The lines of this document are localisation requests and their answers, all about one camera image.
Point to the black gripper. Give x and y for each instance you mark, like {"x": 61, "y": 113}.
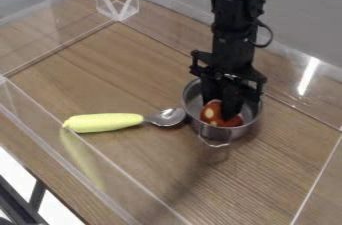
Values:
{"x": 226, "y": 71}

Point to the red toy mushroom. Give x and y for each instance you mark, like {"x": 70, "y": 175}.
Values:
{"x": 212, "y": 115}

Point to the small steel pot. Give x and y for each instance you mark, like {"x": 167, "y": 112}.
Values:
{"x": 216, "y": 136}

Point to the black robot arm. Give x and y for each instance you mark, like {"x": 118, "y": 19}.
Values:
{"x": 237, "y": 15}

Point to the black metal table leg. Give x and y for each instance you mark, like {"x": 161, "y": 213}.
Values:
{"x": 20, "y": 210}

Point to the clear acrylic enclosure wall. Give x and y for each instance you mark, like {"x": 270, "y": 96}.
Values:
{"x": 70, "y": 62}

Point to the spoon with yellow handle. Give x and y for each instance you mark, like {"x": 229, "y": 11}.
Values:
{"x": 93, "y": 123}

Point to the clear acrylic corner bracket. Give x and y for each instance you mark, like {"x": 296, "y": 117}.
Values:
{"x": 118, "y": 10}

